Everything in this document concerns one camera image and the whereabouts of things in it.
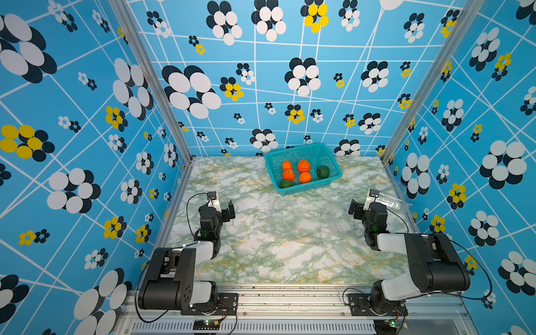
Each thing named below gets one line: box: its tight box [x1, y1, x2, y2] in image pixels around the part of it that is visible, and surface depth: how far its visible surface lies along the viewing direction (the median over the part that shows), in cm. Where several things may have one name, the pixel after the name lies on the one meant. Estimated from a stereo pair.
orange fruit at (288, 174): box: [282, 168, 296, 182], surface depth 107 cm
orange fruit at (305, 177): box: [298, 171, 312, 184], surface depth 107 cm
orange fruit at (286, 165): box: [281, 159, 292, 171], surface depth 114 cm
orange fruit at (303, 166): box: [297, 159, 311, 174], surface depth 111 cm
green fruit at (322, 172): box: [316, 165, 331, 180], surface depth 110 cm
